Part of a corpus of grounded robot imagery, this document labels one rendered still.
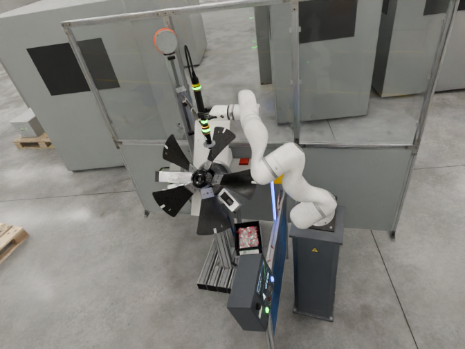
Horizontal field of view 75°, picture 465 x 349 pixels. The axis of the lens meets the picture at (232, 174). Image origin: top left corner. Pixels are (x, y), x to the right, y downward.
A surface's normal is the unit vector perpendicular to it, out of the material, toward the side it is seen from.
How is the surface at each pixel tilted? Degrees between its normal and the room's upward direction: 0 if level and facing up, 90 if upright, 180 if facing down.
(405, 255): 0
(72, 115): 90
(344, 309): 0
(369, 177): 90
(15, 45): 90
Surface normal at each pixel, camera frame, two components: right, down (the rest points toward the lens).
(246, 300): -0.39, -0.76
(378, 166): -0.24, 0.62
